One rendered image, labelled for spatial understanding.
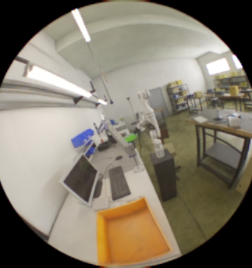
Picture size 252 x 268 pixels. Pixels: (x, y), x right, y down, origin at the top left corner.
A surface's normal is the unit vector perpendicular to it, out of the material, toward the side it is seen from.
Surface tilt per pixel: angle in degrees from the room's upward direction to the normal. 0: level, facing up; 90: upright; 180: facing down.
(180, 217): 0
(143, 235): 0
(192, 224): 0
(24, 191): 90
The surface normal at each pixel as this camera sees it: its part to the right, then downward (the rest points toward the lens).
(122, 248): -0.36, -0.90
